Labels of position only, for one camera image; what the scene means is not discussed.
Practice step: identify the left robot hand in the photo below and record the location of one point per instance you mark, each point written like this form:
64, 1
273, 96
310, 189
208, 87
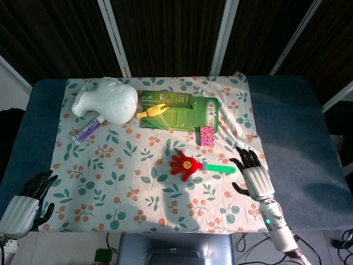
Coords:
19, 211

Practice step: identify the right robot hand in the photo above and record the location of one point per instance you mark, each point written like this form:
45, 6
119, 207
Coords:
256, 176

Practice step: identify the red hand clapper toy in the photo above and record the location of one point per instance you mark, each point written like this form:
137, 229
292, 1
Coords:
190, 165

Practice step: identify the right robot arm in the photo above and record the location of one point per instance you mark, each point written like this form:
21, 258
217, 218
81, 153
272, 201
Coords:
281, 229

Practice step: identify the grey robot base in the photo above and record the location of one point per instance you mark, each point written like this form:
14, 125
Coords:
173, 248

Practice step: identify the blue table cover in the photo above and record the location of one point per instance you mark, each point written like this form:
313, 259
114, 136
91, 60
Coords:
298, 143

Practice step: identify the pink patterned small box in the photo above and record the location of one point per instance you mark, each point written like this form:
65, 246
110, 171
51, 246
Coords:
207, 136

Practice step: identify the green circuit board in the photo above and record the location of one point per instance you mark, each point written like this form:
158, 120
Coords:
103, 255

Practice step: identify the green blister package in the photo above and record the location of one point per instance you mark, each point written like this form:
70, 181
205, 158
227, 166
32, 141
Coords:
182, 110

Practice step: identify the floral leaf print tablecloth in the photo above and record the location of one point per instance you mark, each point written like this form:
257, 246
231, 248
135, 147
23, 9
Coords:
115, 171

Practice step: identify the purple white tube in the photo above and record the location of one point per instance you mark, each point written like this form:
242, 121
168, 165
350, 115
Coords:
86, 130

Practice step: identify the yellow rubber chicken toy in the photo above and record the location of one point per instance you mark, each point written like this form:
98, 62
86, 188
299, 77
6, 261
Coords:
151, 111

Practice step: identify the white foam mannequin head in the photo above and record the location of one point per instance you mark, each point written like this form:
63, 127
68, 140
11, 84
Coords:
110, 100

